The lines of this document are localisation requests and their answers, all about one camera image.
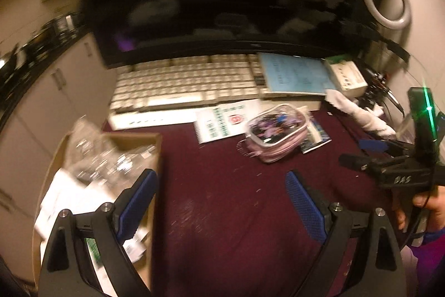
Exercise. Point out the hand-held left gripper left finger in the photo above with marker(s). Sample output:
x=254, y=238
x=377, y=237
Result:
x=135, y=206

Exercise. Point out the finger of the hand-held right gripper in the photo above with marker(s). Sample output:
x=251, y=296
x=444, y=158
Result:
x=358, y=163
x=372, y=145

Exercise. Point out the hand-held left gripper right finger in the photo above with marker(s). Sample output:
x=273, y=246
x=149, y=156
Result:
x=306, y=203

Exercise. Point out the cardboard box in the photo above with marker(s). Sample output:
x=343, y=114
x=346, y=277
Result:
x=132, y=140

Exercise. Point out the person's right forearm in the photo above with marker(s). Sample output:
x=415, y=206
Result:
x=431, y=258

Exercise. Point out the person's right hand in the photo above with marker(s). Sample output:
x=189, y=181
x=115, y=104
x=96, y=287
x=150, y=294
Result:
x=436, y=206

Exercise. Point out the white cloth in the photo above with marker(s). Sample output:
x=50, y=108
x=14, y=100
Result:
x=368, y=119

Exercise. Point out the small blue green booklet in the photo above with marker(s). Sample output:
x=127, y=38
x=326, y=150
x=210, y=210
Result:
x=318, y=140

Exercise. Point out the small black electronic gadget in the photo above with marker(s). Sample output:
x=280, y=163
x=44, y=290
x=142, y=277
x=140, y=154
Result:
x=377, y=88

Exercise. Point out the clear crumpled plastic wrap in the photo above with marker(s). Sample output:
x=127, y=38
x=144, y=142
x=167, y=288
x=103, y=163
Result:
x=97, y=151

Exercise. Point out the small white green carton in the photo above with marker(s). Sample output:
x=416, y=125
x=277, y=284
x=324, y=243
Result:
x=346, y=77

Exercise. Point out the pink clear zip pouch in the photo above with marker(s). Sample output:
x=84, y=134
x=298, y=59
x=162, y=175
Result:
x=274, y=130

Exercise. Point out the maroon table cloth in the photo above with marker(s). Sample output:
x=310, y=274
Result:
x=226, y=213

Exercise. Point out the white spiral notepad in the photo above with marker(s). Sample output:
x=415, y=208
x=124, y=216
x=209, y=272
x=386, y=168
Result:
x=219, y=119

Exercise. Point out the white cabinets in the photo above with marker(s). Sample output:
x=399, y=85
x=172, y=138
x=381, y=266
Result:
x=41, y=109

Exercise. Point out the beige computer keyboard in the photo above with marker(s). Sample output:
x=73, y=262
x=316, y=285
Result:
x=191, y=81

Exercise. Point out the dark kitchen counter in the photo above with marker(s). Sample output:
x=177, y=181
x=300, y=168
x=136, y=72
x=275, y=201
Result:
x=24, y=71

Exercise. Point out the shiny metal container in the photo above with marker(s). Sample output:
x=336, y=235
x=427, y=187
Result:
x=65, y=22

